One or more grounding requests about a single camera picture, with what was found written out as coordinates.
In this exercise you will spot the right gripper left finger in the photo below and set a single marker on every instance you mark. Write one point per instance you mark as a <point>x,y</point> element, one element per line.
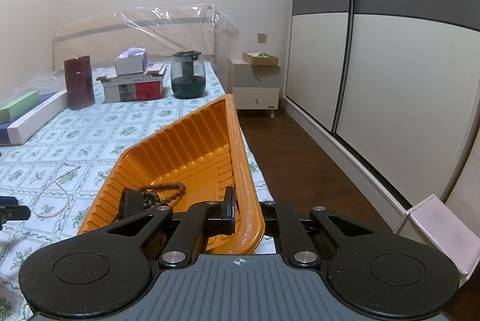
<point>197,225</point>

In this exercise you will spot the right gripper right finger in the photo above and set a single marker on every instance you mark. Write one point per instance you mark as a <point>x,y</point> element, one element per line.
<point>291,239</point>

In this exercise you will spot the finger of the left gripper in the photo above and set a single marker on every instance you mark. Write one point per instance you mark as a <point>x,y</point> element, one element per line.
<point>10,209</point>

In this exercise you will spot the orange plastic tray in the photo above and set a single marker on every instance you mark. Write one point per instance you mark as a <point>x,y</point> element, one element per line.
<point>204,151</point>

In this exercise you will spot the white and blue long box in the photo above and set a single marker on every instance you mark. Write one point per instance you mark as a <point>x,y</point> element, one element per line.
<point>21,129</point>

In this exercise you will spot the green box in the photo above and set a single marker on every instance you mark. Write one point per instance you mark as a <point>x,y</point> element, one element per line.
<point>18,106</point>

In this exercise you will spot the white bedside cabinet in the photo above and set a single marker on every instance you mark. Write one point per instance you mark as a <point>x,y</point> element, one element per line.
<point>254,87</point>

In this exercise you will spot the dark brown cylindrical canister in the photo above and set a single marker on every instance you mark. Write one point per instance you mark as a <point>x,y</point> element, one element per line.
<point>79,83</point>

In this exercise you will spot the wooden tray on cabinet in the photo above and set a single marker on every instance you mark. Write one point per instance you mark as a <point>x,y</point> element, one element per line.
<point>260,59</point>

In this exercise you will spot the white chair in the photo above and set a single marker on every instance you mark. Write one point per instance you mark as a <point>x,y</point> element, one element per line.
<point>432,223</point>

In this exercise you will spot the white tissue box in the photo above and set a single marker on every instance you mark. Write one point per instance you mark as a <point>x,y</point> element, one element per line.
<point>131,61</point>

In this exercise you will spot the sliding wardrobe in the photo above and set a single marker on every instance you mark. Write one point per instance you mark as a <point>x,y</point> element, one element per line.
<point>395,82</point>

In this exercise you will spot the plastic wrapped headboard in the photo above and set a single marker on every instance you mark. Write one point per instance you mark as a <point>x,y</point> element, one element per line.
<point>31,52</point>

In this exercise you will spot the wall socket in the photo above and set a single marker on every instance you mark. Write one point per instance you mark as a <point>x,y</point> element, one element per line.
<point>262,38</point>

